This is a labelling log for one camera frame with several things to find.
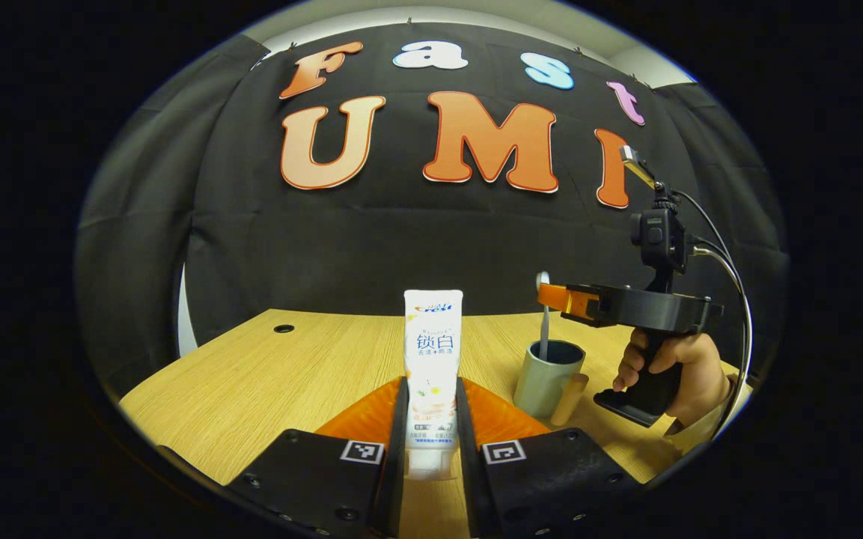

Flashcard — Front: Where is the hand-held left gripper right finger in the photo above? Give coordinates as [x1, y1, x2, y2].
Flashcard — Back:
[455, 377, 641, 538]

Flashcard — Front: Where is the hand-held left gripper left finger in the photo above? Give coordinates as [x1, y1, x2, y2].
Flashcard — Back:
[225, 377, 409, 538]

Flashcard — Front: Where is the white toothbrush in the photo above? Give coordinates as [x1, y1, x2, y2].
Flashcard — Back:
[536, 271, 552, 362]

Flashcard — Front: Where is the pale green cup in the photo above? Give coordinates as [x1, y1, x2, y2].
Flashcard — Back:
[513, 340, 590, 427]

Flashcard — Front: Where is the white toothpaste tube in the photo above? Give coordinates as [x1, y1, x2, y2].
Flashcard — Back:
[403, 290, 465, 480]

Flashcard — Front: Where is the wooden desktop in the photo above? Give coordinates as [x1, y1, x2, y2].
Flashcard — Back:
[118, 308, 754, 539]

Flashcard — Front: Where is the black backdrop cloth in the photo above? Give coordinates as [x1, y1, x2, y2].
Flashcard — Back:
[76, 22, 790, 398]

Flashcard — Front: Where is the thick grey cable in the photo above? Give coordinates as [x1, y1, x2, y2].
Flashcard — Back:
[689, 243, 754, 442]

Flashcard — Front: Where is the thin black cable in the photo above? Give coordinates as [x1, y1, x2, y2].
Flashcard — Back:
[672, 191, 735, 278]

